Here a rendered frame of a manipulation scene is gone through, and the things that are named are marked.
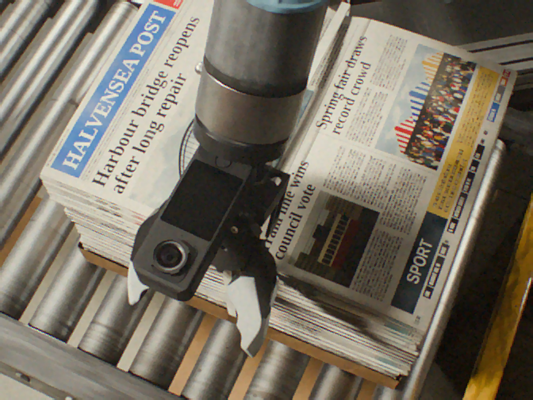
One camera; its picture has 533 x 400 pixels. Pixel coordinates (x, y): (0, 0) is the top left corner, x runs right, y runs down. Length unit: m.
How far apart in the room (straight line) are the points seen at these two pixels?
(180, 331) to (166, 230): 0.37
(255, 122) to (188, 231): 0.09
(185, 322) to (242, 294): 0.28
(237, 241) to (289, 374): 0.32
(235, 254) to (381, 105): 0.23
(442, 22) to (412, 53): 1.10
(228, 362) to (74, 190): 0.28
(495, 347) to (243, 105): 0.48
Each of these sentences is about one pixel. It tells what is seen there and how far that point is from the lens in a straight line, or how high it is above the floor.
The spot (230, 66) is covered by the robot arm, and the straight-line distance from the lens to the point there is 0.55.
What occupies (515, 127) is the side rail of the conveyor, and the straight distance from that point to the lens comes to 1.08.
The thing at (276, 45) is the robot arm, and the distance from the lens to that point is 0.53.
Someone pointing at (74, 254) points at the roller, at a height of 0.80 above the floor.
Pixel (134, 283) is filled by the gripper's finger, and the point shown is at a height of 1.03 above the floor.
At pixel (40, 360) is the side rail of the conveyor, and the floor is 0.80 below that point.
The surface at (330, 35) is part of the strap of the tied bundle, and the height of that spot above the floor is 1.04.
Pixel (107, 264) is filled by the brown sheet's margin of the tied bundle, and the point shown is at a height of 0.83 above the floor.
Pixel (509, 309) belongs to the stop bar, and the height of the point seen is 0.82.
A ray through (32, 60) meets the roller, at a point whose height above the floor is 0.80.
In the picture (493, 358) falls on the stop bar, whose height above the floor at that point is 0.82.
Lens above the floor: 1.69
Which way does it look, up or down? 64 degrees down
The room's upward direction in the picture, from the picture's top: 1 degrees clockwise
